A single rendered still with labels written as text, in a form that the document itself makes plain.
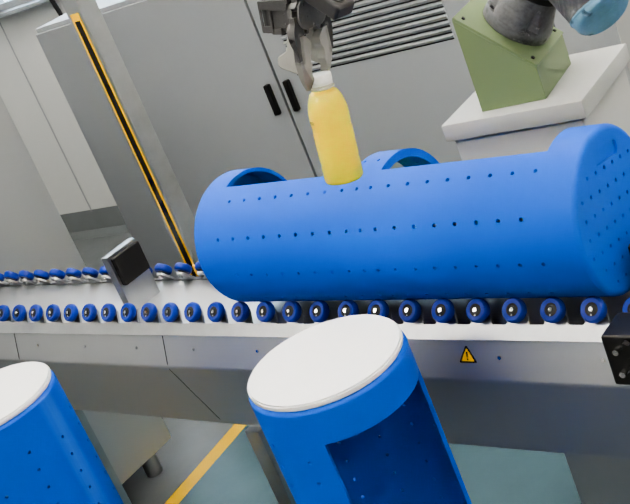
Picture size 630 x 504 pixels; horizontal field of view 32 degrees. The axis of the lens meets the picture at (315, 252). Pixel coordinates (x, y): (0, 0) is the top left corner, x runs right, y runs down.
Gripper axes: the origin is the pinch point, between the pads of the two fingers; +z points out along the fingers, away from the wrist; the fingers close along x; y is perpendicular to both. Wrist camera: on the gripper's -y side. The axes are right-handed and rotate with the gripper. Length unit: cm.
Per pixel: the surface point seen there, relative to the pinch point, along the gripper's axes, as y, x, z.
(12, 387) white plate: 71, 27, 57
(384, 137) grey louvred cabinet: 110, -169, 73
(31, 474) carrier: 59, 36, 70
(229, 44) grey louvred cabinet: 166, -160, 37
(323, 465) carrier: -9, 27, 56
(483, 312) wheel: -18, -11, 46
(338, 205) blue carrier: 8.7, -10.1, 27.1
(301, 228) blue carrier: 17.0, -8.3, 31.7
